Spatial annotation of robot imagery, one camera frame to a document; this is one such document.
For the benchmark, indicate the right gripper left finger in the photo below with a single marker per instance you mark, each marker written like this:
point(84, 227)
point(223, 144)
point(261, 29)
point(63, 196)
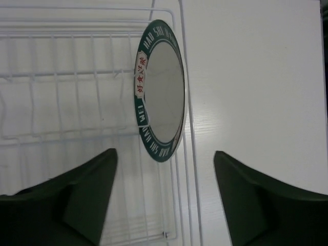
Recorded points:
point(69, 209)

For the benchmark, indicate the green rimmed plate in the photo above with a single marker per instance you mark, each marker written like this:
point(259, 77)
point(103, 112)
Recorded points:
point(160, 91)

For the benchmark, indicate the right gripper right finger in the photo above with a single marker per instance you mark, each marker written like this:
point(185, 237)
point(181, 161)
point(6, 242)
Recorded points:
point(261, 210)

